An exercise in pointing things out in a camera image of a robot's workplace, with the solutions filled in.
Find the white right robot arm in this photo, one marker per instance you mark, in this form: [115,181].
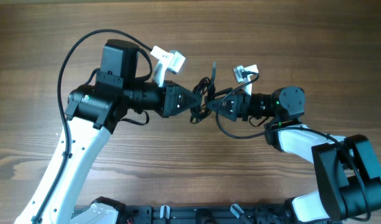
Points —
[347,170]

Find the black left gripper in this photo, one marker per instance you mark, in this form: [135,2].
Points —
[170,102]

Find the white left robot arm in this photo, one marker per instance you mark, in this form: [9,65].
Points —
[129,78]

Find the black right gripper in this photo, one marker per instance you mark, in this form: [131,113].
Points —
[240,106]

